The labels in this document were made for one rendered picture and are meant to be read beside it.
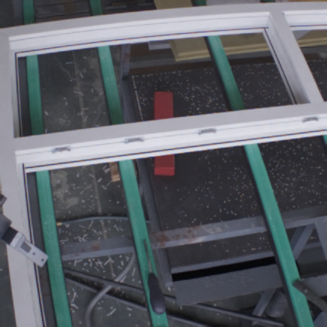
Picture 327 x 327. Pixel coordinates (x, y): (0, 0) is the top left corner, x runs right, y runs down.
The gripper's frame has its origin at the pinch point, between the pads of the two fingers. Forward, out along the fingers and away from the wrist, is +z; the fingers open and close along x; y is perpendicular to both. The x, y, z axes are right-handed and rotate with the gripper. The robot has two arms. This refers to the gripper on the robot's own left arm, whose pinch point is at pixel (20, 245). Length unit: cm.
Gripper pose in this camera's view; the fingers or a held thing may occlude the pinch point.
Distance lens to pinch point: 127.2
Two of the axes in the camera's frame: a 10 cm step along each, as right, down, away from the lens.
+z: 5.6, 5.7, 6.0
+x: -6.4, -1.7, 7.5
